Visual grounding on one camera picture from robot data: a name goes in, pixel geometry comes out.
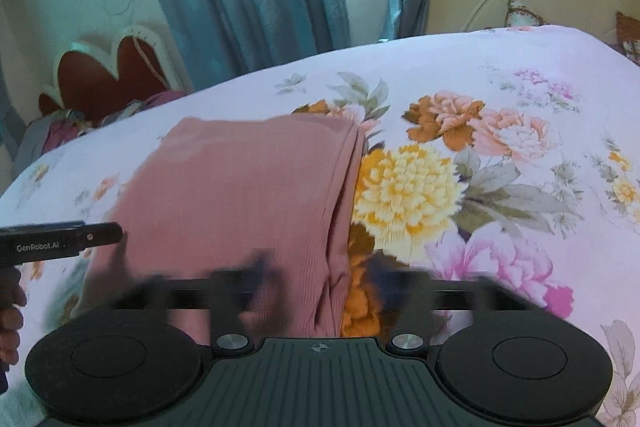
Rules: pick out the person's left hand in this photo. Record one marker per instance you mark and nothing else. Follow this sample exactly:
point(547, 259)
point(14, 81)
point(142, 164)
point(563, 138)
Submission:
point(13, 300)

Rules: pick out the floral pink bedsheet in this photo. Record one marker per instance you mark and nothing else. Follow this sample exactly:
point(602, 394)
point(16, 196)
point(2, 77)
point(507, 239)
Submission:
point(510, 153)

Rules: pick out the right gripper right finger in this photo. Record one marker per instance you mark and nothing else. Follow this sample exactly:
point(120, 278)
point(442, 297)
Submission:
point(415, 301)

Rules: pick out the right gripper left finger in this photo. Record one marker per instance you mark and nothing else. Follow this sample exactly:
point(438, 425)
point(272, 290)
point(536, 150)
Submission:
point(224, 294)

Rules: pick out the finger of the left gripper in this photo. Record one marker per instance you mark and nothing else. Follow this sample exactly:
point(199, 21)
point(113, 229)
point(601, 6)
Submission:
point(99, 234)
point(43, 227)

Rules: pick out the pile of clothes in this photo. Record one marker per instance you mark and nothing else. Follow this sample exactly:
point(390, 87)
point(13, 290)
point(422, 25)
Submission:
point(65, 125)

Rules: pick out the pink garment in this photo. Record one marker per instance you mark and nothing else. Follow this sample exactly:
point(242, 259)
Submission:
point(216, 193)

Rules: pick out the red heart-shaped headboard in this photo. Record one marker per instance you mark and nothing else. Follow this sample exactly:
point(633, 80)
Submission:
point(99, 82)

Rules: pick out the patterned pillow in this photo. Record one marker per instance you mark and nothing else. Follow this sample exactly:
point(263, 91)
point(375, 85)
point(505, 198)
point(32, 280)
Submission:
point(519, 15)

